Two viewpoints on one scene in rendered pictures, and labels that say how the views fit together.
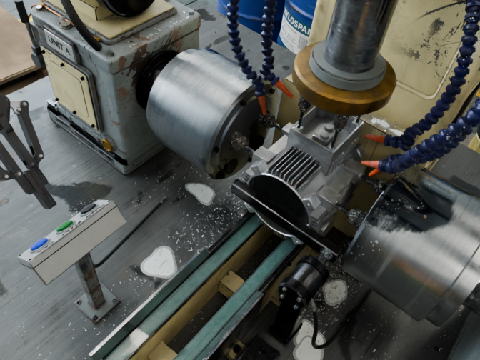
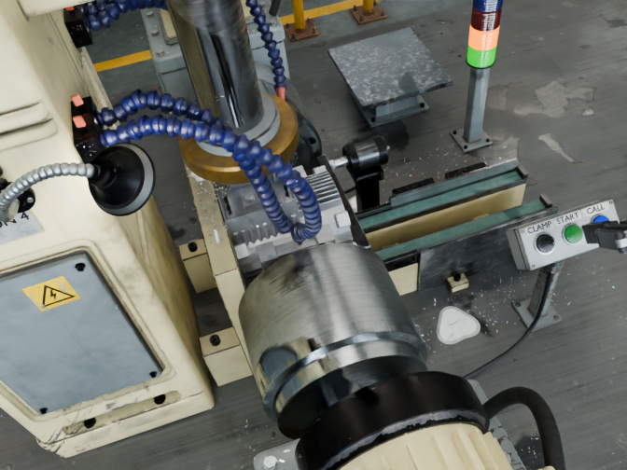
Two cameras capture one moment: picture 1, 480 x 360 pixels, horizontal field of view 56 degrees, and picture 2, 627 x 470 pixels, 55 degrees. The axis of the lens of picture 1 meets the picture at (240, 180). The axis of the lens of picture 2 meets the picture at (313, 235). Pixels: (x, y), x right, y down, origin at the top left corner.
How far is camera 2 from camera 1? 1.19 m
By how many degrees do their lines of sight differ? 73
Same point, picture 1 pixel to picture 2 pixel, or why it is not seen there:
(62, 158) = not seen: outside the picture
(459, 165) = not seen: hidden behind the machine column
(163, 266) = (454, 319)
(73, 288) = (561, 337)
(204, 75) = (346, 293)
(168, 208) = not seen: hidden behind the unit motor
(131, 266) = (490, 335)
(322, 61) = (267, 117)
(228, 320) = (429, 198)
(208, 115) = (369, 260)
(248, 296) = (400, 207)
